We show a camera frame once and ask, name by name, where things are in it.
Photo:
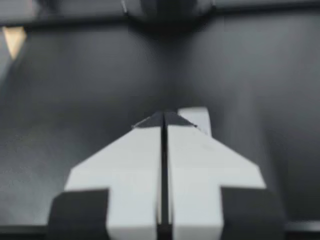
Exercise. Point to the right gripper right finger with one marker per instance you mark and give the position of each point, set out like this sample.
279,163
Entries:
195,175

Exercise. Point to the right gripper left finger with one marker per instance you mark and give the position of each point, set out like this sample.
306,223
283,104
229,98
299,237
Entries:
132,175

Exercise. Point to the white remote control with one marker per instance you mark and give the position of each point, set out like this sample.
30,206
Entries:
197,116

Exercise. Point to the black frame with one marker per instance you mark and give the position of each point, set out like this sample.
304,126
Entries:
62,22

